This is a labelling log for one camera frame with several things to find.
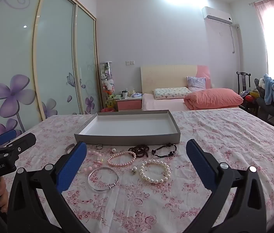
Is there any dark wooden chair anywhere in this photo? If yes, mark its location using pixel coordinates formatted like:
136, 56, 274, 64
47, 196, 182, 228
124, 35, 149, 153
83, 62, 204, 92
236, 71, 251, 95

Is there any folded pink duvet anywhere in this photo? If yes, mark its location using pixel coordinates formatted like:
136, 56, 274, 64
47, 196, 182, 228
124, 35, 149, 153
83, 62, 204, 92
184, 89, 244, 110

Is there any floral pillow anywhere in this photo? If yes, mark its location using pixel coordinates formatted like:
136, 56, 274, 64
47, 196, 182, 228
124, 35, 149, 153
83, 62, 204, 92
153, 87, 192, 100

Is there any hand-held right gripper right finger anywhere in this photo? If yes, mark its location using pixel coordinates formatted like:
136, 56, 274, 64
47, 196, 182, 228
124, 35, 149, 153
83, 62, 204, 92
186, 139, 267, 233

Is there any pink bed mattress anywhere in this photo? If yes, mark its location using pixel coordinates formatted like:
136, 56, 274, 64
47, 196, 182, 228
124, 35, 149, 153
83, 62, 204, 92
142, 93, 191, 111

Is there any pink pearl bracelet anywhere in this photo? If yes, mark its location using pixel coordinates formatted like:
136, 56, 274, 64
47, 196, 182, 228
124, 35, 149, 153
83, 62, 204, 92
107, 151, 137, 167

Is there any white air conditioner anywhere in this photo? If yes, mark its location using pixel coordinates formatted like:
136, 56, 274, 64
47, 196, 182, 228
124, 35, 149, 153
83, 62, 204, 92
202, 6, 233, 25

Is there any small lilac pillow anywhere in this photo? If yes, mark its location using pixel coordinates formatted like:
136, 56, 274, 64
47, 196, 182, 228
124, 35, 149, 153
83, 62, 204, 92
187, 76, 206, 91

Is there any beige and pink headboard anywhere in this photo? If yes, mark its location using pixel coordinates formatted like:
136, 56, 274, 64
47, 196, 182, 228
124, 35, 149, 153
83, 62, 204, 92
140, 65, 211, 94

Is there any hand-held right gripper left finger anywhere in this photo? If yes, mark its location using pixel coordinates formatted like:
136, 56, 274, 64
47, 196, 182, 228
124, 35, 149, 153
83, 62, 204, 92
7, 141, 90, 233

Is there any black bead bracelet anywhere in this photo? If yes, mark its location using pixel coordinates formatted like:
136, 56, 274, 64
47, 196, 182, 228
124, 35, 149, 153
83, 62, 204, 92
151, 144, 177, 158

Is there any clear plush toy tube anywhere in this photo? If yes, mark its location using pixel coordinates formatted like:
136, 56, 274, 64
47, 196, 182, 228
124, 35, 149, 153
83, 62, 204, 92
100, 61, 115, 110

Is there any dark red bead bracelet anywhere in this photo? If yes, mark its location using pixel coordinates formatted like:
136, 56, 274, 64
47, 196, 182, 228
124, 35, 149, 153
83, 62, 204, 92
128, 145, 150, 158

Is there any floral sliding-door wardrobe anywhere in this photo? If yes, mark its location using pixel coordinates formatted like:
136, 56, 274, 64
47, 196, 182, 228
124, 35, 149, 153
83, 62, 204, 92
0, 0, 103, 141

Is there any pink bead bracelet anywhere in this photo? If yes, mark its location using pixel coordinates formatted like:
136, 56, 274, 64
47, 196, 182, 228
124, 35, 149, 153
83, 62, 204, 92
79, 150, 104, 173

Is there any grey cardboard tray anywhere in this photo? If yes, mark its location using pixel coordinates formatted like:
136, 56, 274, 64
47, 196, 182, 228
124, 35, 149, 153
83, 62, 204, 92
74, 110, 181, 146

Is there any pink nightstand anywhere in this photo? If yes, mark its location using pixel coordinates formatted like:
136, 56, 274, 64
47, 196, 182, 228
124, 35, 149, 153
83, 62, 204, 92
116, 95, 143, 112

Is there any dark office chair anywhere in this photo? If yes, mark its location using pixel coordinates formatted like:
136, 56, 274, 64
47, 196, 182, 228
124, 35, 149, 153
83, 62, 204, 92
253, 78, 274, 124

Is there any silver bangle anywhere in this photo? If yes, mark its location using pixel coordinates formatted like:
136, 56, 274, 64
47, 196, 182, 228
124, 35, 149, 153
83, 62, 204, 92
88, 167, 119, 191

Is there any white pearl bracelet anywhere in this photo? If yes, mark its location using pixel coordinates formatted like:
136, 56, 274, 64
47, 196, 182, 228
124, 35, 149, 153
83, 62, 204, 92
139, 160, 172, 184

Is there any pink floral bed sheet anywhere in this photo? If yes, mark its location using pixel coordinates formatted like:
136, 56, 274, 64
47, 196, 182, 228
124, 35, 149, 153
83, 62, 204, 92
6, 107, 274, 233

